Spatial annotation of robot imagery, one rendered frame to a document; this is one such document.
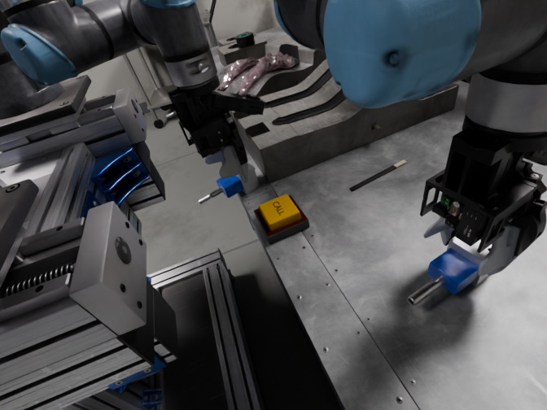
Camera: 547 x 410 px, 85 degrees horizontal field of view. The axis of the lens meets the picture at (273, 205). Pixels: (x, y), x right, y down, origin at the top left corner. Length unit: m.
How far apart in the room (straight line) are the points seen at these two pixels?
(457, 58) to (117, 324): 0.38
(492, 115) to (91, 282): 0.38
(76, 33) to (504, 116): 0.50
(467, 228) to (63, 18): 0.54
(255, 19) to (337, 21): 3.58
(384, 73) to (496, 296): 0.38
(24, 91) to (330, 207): 0.64
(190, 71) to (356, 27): 0.36
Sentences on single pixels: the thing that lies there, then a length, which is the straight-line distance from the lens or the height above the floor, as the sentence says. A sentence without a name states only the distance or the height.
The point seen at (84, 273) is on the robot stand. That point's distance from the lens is 0.35.
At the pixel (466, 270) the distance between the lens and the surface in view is 0.46.
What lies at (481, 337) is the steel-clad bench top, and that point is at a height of 0.80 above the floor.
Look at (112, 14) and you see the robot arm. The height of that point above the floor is 1.16.
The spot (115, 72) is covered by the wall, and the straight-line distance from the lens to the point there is 3.75.
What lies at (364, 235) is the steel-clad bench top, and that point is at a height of 0.80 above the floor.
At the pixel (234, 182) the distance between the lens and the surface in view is 0.63.
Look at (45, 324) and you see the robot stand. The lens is 0.38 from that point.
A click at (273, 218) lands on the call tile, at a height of 0.84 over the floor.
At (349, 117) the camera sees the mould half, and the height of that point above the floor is 0.88.
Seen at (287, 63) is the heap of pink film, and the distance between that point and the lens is 1.07.
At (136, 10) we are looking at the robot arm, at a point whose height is 1.16.
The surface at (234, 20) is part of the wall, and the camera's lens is 3.72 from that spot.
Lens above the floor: 1.20
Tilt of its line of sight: 41 degrees down
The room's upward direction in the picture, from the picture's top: 15 degrees counter-clockwise
